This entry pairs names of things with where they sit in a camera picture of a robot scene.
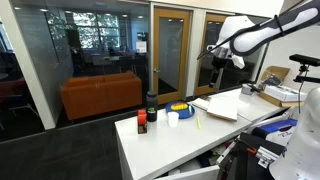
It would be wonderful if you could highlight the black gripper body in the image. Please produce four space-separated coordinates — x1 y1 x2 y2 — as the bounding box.
210 56 227 79

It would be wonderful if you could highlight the white mug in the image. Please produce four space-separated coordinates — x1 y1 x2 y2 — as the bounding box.
167 111 180 129

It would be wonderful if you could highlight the small white notebook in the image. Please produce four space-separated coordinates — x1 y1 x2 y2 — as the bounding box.
191 97 211 111

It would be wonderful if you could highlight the large white book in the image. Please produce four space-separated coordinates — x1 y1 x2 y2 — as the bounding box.
206 95 240 123

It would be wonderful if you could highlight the grey tape roll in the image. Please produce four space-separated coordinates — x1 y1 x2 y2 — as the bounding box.
241 83 255 96

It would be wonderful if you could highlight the wooden glass door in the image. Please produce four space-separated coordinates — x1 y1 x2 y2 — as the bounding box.
194 12 234 98
152 7 194 106

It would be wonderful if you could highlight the yellow toy food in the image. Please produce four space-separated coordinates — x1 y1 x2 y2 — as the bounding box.
170 102 189 111

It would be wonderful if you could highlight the blue plate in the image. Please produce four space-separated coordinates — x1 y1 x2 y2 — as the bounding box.
165 100 196 120

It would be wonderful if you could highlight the open cardboard box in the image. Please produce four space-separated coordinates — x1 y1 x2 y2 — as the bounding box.
258 65 305 108

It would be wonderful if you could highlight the black water bottle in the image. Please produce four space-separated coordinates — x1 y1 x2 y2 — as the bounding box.
145 89 159 123

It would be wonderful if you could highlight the flat white box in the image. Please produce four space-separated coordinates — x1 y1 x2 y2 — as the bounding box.
263 84 308 103

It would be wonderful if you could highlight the white paper sign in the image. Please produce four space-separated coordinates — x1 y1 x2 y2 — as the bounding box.
135 40 148 54

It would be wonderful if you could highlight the black equipment cart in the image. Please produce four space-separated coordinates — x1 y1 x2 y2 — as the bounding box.
218 132 288 180

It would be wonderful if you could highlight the white printed bag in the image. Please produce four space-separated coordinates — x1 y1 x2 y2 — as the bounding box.
264 127 298 148

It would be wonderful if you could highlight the white drawer panel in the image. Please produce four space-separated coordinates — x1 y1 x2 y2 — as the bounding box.
154 164 221 180

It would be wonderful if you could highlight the orange sofa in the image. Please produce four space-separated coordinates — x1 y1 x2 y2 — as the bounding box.
60 70 143 122

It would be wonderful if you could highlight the black camera on stand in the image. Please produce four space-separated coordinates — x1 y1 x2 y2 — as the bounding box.
288 53 320 85

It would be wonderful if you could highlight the silver metal bracket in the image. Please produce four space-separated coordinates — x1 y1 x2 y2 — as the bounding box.
255 145 280 169

